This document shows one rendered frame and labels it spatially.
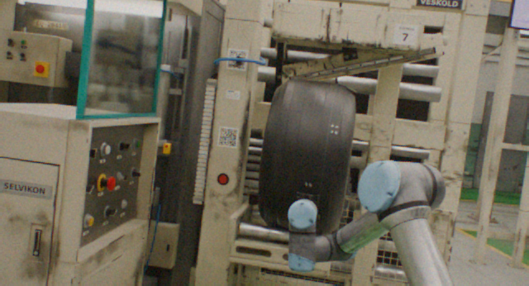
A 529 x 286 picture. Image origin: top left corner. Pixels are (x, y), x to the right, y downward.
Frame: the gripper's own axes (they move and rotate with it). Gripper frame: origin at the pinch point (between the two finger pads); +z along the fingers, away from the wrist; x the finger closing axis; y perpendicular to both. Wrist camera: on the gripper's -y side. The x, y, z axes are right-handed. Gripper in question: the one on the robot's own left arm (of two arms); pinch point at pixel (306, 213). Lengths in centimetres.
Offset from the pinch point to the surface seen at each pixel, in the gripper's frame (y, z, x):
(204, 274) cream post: -30, 21, 36
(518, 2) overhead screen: 199, 351, -158
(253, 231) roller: -10.1, 11.2, 18.5
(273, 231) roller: -8.8, 11.4, 11.4
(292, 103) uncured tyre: 36.3, 0.2, 9.8
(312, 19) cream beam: 76, 35, 10
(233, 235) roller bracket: -11.9, 7.7, 24.9
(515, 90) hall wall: 245, 1030, -367
